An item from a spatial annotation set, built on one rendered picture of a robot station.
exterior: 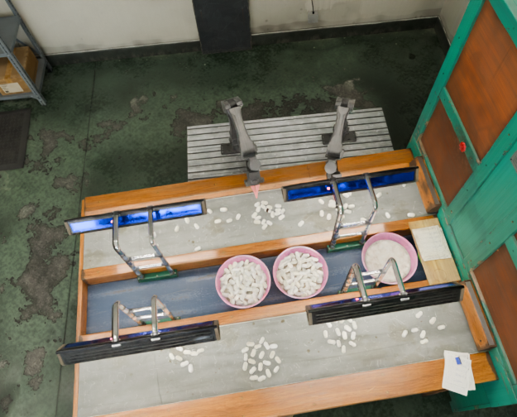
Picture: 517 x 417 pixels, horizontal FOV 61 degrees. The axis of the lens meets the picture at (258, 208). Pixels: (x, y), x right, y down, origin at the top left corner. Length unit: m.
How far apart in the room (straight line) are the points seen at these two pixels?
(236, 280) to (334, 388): 0.66
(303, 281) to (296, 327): 0.22
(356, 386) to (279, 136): 1.44
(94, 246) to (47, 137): 1.72
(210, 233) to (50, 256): 1.45
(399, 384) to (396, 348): 0.15
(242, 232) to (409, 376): 1.01
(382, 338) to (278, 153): 1.17
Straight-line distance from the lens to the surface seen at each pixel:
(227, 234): 2.28
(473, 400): 2.65
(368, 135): 2.72
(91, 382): 2.24
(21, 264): 3.49
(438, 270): 2.28
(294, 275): 2.20
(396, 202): 2.43
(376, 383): 2.10
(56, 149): 3.87
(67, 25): 4.19
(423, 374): 2.15
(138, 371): 2.18
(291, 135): 2.68
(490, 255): 2.06
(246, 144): 2.22
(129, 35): 4.15
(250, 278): 2.18
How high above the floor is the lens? 2.81
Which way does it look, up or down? 62 degrees down
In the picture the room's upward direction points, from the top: 6 degrees counter-clockwise
